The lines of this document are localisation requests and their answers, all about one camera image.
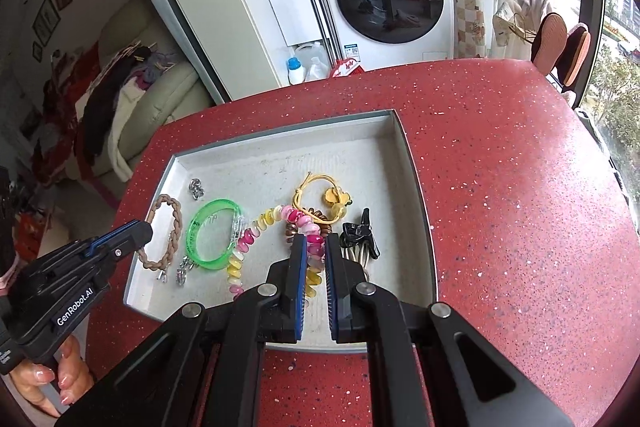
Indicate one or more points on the white bottle with blue cap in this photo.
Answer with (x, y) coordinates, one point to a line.
(295, 74)

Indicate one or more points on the person's left hand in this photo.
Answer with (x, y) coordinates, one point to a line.
(70, 372)

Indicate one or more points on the white cloth bag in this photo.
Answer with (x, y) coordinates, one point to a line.
(515, 22)

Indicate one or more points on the black hair claw clip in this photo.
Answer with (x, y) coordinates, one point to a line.
(357, 232)

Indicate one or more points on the cream sofa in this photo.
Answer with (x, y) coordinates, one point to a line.
(165, 92)

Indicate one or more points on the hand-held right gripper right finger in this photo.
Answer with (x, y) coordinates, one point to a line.
(331, 292)

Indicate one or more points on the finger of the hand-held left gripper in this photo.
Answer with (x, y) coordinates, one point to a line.
(132, 242)
(107, 236)

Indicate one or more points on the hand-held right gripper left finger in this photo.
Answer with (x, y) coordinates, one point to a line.
(300, 287)

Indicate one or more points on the grey jewelry tray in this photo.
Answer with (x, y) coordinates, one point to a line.
(280, 167)

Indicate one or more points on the translucent plastic jug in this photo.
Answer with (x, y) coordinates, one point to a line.
(312, 62)

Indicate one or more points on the green translucent bangle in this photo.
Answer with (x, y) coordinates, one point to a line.
(192, 232)

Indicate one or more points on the beige rabbit hair clip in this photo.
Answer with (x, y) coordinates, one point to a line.
(357, 257)

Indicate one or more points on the large dark picture frame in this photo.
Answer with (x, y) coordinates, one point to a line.
(46, 21)

